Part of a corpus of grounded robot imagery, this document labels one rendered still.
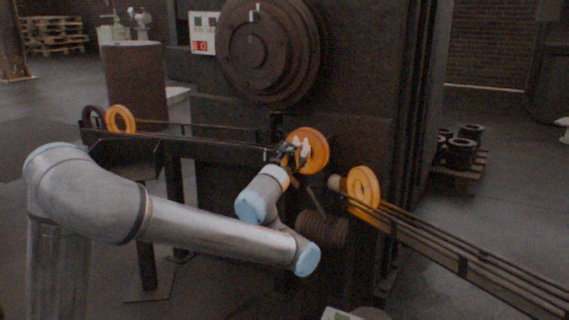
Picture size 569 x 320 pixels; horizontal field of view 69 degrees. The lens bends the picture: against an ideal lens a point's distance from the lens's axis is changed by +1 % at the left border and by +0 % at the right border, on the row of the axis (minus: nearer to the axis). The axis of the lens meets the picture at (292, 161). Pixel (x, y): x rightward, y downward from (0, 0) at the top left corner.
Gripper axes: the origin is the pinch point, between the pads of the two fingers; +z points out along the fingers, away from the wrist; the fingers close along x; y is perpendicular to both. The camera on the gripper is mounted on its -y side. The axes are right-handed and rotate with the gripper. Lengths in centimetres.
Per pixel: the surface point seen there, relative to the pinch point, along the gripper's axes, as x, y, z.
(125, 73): 274, -71, 154
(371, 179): -22.5, -7.7, -0.8
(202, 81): 73, -3, 38
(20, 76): 677, -167, 263
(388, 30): -14, 23, 46
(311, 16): 10.1, 31.7, 32.2
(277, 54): 18.8, 21.7, 20.5
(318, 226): -3.0, -34.1, -2.4
